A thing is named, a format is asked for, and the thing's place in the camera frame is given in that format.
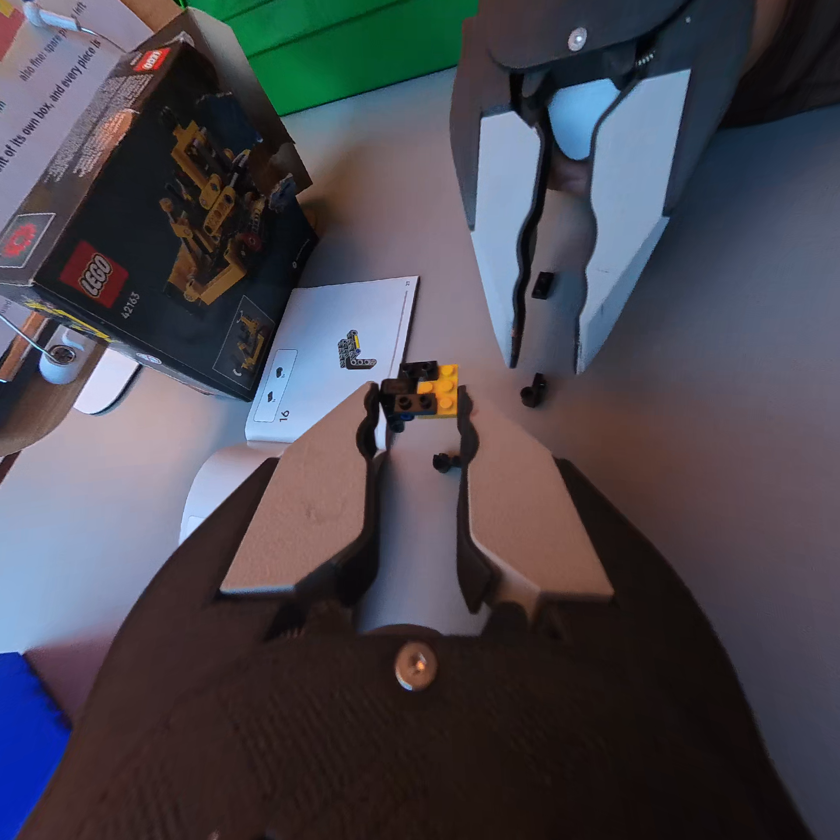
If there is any blue textured pad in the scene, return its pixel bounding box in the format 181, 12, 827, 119
0, 651, 72, 840

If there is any white instruction booklet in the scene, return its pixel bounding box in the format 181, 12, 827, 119
178, 276, 421, 547

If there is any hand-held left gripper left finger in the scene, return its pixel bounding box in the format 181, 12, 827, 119
218, 382, 388, 608

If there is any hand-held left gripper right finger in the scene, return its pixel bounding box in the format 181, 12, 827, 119
455, 386, 616, 616

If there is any brown wooden board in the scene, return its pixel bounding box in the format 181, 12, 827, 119
0, 308, 109, 487

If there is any metal wire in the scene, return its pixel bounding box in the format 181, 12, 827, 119
0, 311, 67, 382

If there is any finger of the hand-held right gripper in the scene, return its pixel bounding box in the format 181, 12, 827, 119
471, 108, 552, 370
574, 66, 693, 376

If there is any person's right forearm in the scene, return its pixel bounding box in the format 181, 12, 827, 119
718, 0, 840, 132

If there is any white cable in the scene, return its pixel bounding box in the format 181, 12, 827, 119
26, 0, 129, 53

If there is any green box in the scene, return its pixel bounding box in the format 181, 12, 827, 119
187, 0, 480, 118

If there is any white round base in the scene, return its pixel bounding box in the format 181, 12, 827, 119
38, 328, 142, 416

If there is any white printed paper sign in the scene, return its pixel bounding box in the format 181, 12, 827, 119
0, 0, 158, 227

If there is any black lego box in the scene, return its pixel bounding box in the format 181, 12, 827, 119
0, 12, 320, 401

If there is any black and yellow lego assembly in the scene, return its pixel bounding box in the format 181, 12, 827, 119
379, 360, 470, 434

